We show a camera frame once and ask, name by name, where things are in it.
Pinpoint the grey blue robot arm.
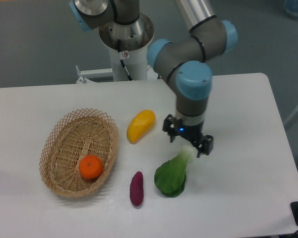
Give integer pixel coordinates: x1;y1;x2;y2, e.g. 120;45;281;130
69;0;238;155

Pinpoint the yellow mango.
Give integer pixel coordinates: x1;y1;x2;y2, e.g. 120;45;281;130
127;110;155;144

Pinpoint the orange fruit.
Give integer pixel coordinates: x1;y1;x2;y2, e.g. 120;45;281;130
78;155;104;179

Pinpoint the woven wicker basket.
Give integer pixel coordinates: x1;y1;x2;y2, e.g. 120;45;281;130
39;109;119;198

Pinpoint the blue bag in corner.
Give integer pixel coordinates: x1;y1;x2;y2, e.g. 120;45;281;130
284;0;298;21

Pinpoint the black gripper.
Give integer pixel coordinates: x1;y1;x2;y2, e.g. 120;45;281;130
162;114;214;158

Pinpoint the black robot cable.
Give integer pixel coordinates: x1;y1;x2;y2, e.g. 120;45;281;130
117;39;134;81

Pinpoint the green bok choy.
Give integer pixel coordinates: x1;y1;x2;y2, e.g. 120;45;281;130
154;145;194;198

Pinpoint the purple sweet potato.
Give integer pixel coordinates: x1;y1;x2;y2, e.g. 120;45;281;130
130;171;144;207

